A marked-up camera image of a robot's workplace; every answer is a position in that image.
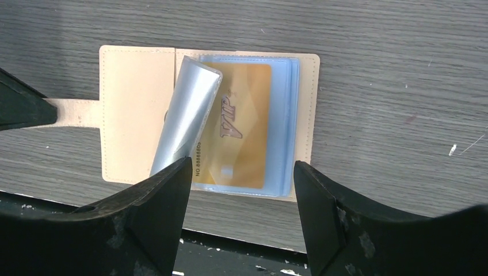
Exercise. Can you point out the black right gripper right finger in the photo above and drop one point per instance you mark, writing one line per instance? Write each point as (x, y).
(347, 233)

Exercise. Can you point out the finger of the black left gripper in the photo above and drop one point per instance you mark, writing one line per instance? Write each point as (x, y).
(23, 106)

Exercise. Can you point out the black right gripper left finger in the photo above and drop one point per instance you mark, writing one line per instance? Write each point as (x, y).
(133, 232)

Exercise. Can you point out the beige leather card holder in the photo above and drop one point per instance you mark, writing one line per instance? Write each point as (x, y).
(136, 85)

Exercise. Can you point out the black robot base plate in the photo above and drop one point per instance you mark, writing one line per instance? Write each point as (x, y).
(198, 253)

